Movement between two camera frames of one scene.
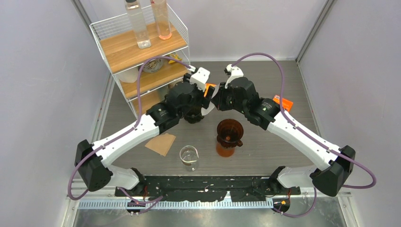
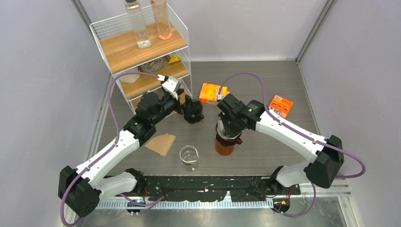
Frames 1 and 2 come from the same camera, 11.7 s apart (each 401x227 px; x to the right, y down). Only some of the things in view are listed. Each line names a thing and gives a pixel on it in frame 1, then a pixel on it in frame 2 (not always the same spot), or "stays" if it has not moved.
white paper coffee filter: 204,111 -> 222,132
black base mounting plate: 209,188 stays
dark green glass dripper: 193,115 stays
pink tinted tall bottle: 162,19 stays
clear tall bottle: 134,9 stays
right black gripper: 218,100 -> 230,132
